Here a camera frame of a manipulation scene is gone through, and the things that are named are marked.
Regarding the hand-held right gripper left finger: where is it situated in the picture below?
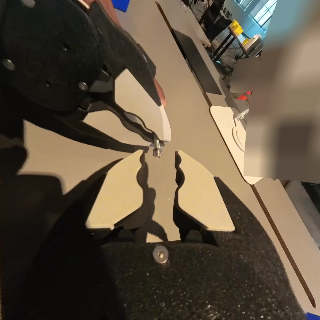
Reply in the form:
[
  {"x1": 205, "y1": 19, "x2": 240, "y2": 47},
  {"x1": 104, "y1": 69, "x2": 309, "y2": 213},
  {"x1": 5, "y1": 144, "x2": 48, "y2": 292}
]
[{"x1": 86, "y1": 149, "x2": 150, "y2": 229}]

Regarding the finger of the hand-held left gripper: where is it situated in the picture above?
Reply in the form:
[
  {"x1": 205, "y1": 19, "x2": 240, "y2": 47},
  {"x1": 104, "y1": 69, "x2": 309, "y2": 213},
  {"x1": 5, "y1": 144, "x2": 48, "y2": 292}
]
[
  {"x1": 83, "y1": 109, "x2": 156, "y2": 148},
  {"x1": 113, "y1": 68, "x2": 172, "y2": 143}
]

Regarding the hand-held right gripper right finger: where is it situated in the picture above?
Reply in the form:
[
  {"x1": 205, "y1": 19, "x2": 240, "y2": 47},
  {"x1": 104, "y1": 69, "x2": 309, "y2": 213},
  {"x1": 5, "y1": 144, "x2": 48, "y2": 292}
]
[{"x1": 173, "y1": 150, "x2": 236, "y2": 233}]

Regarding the person's left hand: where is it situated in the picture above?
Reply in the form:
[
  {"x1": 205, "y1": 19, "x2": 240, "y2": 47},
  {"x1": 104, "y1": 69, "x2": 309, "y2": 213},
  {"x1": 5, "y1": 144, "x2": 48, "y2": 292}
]
[{"x1": 92, "y1": 0, "x2": 167, "y2": 107}]

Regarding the black desk mat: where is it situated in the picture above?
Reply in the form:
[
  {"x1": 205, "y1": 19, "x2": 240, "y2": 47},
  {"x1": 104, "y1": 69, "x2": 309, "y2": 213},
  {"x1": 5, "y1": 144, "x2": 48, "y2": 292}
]
[{"x1": 172, "y1": 29, "x2": 222, "y2": 95}]

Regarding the white sign stand base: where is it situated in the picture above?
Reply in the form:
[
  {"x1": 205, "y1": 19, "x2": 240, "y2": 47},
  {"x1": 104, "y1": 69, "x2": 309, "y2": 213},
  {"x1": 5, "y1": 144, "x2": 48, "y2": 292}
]
[{"x1": 209, "y1": 105, "x2": 263, "y2": 185}]

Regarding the blue plastic bin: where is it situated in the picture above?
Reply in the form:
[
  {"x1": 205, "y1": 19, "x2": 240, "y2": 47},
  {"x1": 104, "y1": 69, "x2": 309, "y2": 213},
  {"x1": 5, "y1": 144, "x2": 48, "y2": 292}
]
[{"x1": 111, "y1": 0, "x2": 129, "y2": 12}]

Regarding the black office chair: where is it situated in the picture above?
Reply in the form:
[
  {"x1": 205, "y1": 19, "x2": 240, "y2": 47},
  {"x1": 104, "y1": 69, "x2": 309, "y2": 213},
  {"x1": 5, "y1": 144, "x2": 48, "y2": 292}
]
[{"x1": 199, "y1": 0, "x2": 233, "y2": 39}]

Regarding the yellow bin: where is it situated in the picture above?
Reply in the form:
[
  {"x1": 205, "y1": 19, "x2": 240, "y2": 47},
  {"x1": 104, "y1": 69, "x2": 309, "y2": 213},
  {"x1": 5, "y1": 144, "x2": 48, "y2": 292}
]
[{"x1": 229, "y1": 19, "x2": 244, "y2": 35}]

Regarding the grid pane window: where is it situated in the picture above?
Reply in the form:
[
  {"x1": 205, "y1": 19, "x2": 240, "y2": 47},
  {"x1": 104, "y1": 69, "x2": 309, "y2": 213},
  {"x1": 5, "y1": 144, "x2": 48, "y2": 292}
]
[{"x1": 235, "y1": 0, "x2": 278, "y2": 28}]

